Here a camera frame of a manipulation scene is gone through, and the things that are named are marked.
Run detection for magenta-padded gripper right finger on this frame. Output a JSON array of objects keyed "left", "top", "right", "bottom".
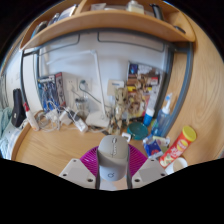
[{"left": 125, "top": 143, "right": 169, "bottom": 190}]

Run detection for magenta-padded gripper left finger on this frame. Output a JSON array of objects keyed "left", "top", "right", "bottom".
[{"left": 58, "top": 145, "right": 102, "bottom": 190}]

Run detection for grey and white computer mouse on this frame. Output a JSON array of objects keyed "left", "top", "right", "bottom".
[{"left": 96, "top": 134, "right": 130, "bottom": 182}]

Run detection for blue snack packet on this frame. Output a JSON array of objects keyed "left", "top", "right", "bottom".
[{"left": 143, "top": 136, "right": 164, "bottom": 159}]

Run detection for white mug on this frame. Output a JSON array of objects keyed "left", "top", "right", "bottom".
[{"left": 164, "top": 157, "right": 189, "bottom": 175}]

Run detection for red yellow-lidded chip can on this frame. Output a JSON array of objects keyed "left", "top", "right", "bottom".
[{"left": 158, "top": 125, "right": 198, "bottom": 169}]

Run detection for small white clock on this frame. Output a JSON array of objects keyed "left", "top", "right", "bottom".
[{"left": 120, "top": 131, "right": 132, "bottom": 143}]

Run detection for teal round tin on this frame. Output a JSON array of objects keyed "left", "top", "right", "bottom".
[{"left": 126, "top": 121, "right": 149, "bottom": 141}]

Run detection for white power strip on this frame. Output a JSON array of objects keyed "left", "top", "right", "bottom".
[{"left": 64, "top": 108, "right": 89, "bottom": 133}]

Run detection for blue spray bottle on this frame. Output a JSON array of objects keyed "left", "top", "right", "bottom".
[{"left": 151, "top": 92, "right": 174, "bottom": 138}]

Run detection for white desk lamp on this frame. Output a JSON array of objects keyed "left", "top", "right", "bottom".
[{"left": 45, "top": 49, "right": 111, "bottom": 129}]

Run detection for white blue-capped bottle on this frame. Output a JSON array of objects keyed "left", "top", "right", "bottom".
[{"left": 143, "top": 88, "right": 159, "bottom": 127}]

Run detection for tan wooden figurine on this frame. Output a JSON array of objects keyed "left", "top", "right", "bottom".
[{"left": 109, "top": 84, "right": 129, "bottom": 134}]

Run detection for plaid bedding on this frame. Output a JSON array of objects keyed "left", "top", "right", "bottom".
[{"left": 0, "top": 106, "right": 24, "bottom": 159}]

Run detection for black bag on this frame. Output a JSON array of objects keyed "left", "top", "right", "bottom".
[{"left": 11, "top": 88, "right": 28, "bottom": 128}]

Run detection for robot model kit box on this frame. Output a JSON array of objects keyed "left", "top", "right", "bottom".
[{"left": 37, "top": 72, "right": 68, "bottom": 111}]

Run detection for colourful printed box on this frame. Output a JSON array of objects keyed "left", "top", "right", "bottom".
[{"left": 126, "top": 62, "right": 161, "bottom": 119}]

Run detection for white wall socket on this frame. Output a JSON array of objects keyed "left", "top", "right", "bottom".
[{"left": 66, "top": 78, "right": 79, "bottom": 93}]

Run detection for wooden wall shelf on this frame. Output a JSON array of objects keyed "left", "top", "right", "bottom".
[{"left": 19, "top": 0, "right": 197, "bottom": 51}]

